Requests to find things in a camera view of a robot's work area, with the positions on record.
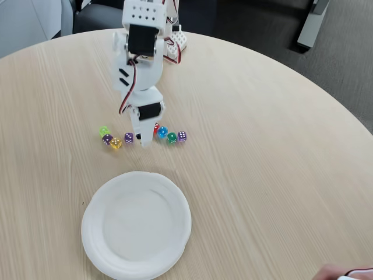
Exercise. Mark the white paper plate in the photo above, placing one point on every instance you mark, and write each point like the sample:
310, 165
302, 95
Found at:
137, 227

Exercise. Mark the red translucent die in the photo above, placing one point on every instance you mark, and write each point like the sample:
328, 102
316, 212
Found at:
156, 129

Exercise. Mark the grey desk leg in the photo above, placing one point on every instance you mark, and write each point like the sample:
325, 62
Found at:
310, 26

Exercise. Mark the light green translucent die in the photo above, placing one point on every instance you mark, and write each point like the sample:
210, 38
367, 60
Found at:
103, 130

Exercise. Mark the white cabinet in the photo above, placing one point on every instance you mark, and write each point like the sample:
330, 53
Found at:
26, 23

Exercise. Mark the purple translucent die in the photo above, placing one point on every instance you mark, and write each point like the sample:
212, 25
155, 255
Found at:
129, 137
182, 136
107, 139

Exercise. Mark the dark green translucent die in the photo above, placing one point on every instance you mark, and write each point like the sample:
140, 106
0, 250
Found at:
172, 137

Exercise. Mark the blue translucent die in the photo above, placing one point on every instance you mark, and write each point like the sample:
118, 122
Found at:
162, 132

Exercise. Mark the dark grey office chair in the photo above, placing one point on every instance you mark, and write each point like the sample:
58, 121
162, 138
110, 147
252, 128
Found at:
99, 17

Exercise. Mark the person's hand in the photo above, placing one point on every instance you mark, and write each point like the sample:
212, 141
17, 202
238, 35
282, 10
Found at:
329, 272

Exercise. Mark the yellow translucent die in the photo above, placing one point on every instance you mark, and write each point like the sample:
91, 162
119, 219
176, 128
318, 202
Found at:
116, 143

